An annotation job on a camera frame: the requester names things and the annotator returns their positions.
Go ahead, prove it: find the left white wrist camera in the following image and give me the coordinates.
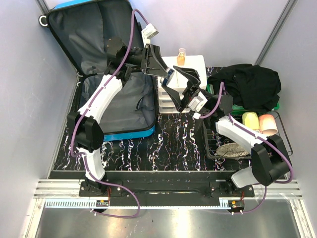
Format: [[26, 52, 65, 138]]
[[141, 23, 159, 40]]

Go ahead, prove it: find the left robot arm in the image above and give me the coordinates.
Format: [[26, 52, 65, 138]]
[[67, 35, 174, 196]]

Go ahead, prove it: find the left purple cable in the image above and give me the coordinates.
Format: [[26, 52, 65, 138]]
[[70, 8, 149, 219]]

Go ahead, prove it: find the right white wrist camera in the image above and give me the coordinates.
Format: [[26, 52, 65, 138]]
[[188, 97, 208, 119]]

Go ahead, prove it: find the small dark bottle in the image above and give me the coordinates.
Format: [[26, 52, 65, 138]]
[[177, 48, 186, 66]]

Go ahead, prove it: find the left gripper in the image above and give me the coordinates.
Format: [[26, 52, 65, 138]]
[[122, 44, 172, 78]]

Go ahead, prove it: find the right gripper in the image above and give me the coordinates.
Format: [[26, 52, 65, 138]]
[[161, 65, 213, 113]]

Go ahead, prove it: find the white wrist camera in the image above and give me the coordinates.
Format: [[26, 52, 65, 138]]
[[141, 23, 159, 40], [188, 97, 208, 119]]

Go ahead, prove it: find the blue fish-print suitcase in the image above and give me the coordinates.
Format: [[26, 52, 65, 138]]
[[39, 0, 157, 141]]

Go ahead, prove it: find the light pink cup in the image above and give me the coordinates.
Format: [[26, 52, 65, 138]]
[[259, 114, 278, 136]]

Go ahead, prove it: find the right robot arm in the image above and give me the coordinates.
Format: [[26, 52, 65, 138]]
[[160, 66, 293, 197]]

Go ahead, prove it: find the black wire basket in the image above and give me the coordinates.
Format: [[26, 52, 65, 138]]
[[203, 109, 293, 160]]

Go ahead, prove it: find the yellow faceted cup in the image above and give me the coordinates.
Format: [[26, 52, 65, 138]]
[[242, 112, 260, 130]]

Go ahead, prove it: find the green plastic tray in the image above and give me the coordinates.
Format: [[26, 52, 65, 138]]
[[206, 84, 280, 114]]

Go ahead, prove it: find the white plastic drawer unit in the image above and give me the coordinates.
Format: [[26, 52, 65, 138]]
[[158, 55, 207, 114]]

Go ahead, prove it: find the purple cable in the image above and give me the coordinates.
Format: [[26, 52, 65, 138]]
[[195, 81, 295, 215], [70, 8, 149, 219]]

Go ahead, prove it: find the speckled grey plate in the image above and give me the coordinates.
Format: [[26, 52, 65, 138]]
[[216, 142, 249, 157]]

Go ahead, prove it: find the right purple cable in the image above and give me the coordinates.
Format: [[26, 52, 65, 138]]
[[195, 81, 295, 215]]

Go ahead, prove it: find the large black garment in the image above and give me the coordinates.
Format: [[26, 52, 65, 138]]
[[207, 64, 281, 113]]

